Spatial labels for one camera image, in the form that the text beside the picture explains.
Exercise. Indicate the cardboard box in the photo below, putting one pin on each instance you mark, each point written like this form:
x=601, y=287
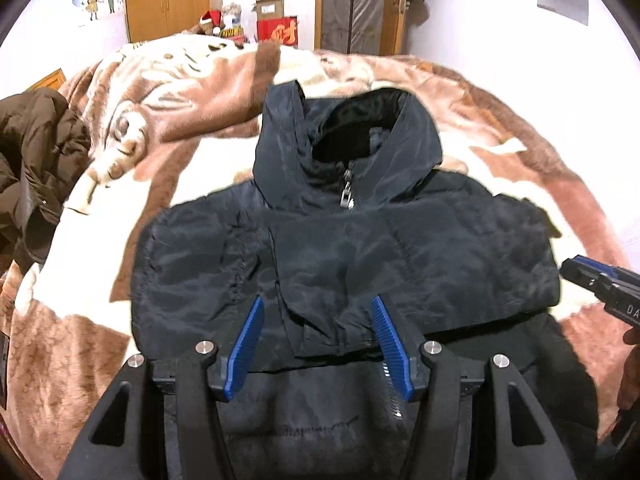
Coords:
x=267, y=9

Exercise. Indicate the brown puffer jacket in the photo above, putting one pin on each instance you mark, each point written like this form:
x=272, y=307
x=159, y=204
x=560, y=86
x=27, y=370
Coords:
x=40, y=160

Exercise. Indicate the wooden headboard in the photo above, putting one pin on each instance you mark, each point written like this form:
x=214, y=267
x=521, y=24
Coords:
x=50, y=81

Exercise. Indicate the brown cream printed blanket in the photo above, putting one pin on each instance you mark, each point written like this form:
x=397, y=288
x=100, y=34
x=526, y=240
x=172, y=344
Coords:
x=175, y=125

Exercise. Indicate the person's right hand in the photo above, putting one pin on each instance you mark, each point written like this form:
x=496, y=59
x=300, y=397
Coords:
x=630, y=370

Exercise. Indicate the plush toy with santa hat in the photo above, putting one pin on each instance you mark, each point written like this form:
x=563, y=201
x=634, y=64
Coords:
x=211, y=21

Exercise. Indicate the red gift box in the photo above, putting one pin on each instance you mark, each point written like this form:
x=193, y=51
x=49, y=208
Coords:
x=277, y=30

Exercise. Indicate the black hooded puffer jacket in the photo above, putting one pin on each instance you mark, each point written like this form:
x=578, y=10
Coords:
x=325, y=240

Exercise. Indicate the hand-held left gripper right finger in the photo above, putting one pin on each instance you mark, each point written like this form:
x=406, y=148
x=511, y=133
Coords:
x=392, y=345

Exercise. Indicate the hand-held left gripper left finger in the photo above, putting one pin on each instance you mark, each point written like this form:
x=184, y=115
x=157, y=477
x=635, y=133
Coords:
x=246, y=345

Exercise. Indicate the wooden door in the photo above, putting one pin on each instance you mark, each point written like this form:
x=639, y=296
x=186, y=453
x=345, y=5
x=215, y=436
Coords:
x=360, y=5

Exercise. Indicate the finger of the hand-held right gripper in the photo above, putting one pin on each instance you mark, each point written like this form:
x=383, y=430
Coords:
x=582, y=275

